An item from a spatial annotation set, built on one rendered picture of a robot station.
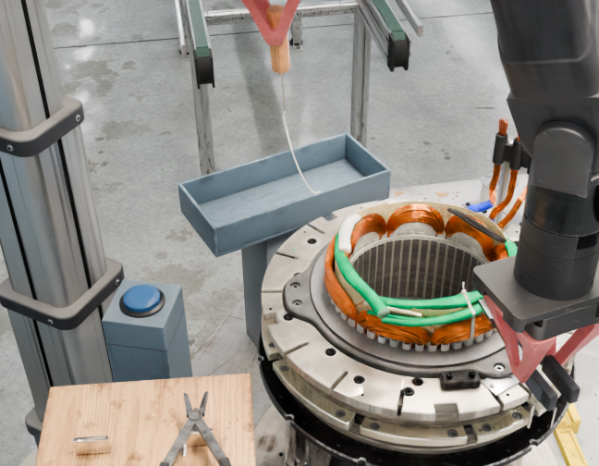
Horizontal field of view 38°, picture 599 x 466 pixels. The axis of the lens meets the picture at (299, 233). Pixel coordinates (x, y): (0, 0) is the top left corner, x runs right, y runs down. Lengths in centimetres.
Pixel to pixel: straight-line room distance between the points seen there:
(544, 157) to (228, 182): 64
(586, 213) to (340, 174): 61
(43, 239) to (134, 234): 171
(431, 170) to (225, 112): 85
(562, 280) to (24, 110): 63
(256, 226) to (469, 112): 243
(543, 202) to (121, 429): 43
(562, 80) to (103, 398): 52
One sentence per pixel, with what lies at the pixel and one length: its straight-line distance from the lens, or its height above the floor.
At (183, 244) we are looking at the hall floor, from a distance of 272.
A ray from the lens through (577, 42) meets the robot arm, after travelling 50.
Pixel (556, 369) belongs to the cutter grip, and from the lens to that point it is 72.
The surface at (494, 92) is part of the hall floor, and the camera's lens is 358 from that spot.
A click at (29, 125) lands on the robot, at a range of 103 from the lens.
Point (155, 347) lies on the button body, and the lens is 97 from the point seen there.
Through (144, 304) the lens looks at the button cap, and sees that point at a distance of 96.
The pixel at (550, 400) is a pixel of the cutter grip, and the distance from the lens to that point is 70.
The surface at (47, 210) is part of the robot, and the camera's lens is 107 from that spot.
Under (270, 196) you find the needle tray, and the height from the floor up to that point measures 102.
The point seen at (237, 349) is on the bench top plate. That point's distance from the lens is 127.
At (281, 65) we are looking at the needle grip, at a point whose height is 132.
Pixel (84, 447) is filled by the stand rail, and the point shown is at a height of 108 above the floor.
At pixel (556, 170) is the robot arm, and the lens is 56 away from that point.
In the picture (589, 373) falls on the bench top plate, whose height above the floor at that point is 78.
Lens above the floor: 168
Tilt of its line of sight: 38 degrees down
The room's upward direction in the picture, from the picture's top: 1 degrees counter-clockwise
